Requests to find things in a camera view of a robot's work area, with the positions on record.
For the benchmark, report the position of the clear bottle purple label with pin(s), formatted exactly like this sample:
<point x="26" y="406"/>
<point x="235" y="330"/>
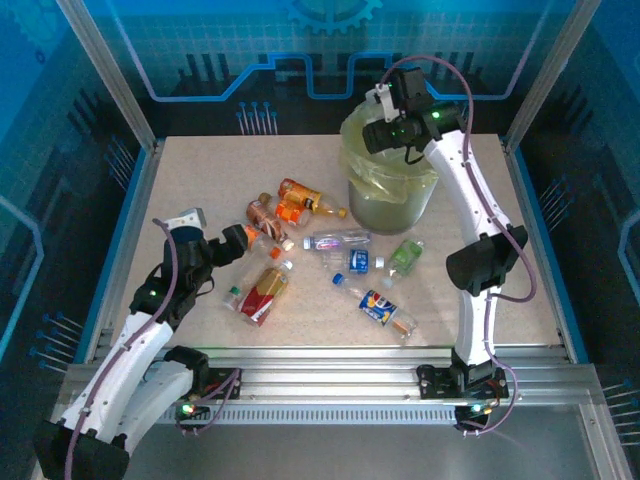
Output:
<point x="330" y="243"/>

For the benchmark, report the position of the green plastic bottle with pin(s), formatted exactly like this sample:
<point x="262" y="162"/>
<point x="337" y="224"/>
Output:
<point x="406" y="255"/>

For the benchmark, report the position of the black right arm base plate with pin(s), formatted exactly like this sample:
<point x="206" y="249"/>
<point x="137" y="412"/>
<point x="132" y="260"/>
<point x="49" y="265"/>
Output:
<point x="435" y="382"/>

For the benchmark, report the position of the yellow plastic bin liner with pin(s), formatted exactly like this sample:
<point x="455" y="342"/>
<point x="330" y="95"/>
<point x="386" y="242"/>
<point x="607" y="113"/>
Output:
<point x="380" y="175"/>

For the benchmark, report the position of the orange juice bottle black label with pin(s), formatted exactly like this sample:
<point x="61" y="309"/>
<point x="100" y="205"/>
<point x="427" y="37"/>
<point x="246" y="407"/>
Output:
<point x="300" y="192"/>

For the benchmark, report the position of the right LED circuit board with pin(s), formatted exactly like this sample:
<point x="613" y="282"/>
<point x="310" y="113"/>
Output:
<point x="475" y="409"/>

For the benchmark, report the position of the clear bottle orange cap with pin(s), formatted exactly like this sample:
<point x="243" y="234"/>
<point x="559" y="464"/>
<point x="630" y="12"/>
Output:
<point x="274" y="252"/>

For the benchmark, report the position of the red gold tea bottle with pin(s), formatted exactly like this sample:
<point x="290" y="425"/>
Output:
<point x="262" y="295"/>

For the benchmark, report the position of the grey metal base panel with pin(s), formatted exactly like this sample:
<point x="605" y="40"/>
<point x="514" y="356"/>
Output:
<point x="325" y="455"/>

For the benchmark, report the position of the aluminium frame cross rail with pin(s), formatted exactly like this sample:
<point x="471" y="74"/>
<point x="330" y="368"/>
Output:
<point x="325" y="380"/>

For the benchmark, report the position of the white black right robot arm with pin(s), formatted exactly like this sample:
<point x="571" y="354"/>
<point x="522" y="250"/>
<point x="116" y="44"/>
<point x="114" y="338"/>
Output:
<point x="460" y="190"/>

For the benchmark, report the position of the left LED circuit board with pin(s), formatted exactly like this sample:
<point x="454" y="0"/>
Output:
<point x="189" y="410"/>

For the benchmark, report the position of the led circuit board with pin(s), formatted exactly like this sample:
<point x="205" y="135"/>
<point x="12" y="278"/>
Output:
<point x="189" y="410"/>
<point x="475" y="409"/>

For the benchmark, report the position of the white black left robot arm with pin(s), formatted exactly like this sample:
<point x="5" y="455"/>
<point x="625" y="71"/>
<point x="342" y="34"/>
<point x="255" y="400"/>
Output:
<point x="130" y="360"/>

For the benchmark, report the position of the clear bottle blue label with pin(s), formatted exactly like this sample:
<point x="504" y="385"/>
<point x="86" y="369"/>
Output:
<point x="359" y="261"/>

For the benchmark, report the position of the small round brown bottle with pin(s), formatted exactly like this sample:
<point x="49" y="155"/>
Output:
<point x="264" y="199"/>

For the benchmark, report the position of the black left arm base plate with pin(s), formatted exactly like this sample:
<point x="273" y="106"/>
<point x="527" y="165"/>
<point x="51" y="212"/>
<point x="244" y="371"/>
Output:
<point x="222" y="380"/>

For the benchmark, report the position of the grey metal bin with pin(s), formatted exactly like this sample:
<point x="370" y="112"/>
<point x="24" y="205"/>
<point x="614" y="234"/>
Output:
<point x="390" y="215"/>

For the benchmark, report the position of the aluminium frame post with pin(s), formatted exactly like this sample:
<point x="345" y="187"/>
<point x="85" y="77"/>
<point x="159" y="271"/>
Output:
<point x="545" y="75"/>
<point x="115" y="80"/>

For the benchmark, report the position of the brown label bottle white cap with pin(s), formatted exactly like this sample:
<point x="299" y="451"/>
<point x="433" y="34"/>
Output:
<point x="265" y="220"/>

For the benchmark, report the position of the Pepsi bottle blue cap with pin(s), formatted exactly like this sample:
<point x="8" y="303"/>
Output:
<point x="377" y="306"/>

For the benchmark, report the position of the aluminium table side rail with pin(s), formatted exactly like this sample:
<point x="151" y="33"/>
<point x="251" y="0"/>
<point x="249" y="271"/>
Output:
<point x="519" y="180"/>
<point x="125" y="250"/>

